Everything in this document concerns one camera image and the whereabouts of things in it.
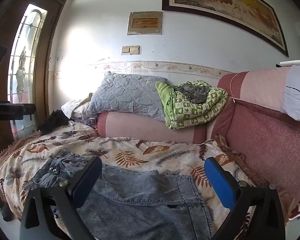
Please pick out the large framed painting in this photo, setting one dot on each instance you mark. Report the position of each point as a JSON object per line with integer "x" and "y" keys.
{"x": 227, "y": 5}

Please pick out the grey cloth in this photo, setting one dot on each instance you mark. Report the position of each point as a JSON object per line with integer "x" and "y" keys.
{"x": 196, "y": 92}

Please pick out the grey quilted blanket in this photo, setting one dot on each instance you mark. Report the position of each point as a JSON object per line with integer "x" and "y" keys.
{"x": 130, "y": 93}

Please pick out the light blue folded cloth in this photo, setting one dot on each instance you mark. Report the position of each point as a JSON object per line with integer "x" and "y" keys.
{"x": 296, "y": 92}

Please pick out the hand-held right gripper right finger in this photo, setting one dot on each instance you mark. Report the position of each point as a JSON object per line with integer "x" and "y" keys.
{"x": 221, "y": 187}

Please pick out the black cloth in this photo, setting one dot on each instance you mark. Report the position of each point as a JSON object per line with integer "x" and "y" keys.
{"x": 52, "y": 123}

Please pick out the white pillow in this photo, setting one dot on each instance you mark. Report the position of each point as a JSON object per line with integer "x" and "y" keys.
{"x": 73, "y": 107}

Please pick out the pink and red sofa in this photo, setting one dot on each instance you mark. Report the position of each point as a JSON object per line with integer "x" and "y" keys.
{"x": 260, "y": 135}

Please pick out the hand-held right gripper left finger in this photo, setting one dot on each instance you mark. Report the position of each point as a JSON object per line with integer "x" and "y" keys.
{"x": 86, "y": 180}

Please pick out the beige light switch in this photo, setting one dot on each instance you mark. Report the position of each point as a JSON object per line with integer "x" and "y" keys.
{"x": 130, "y": 50}

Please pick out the purple packet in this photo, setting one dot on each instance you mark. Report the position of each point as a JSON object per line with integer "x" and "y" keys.
{"x": 88, "y": 122}

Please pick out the small framed wall panel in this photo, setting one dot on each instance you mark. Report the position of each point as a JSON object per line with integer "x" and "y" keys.
{"x": 145, "y": 23}

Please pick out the leaf-print blanket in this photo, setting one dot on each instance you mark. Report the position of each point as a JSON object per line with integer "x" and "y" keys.
{"x": 145, "y": 150}

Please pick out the grey-blue denim pants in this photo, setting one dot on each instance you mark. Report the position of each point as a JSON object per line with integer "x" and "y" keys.
{"x": 140, "y": 200}

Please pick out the green printed blanket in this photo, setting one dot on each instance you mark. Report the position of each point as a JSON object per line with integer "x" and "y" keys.
{"x": 190, "y": 110}

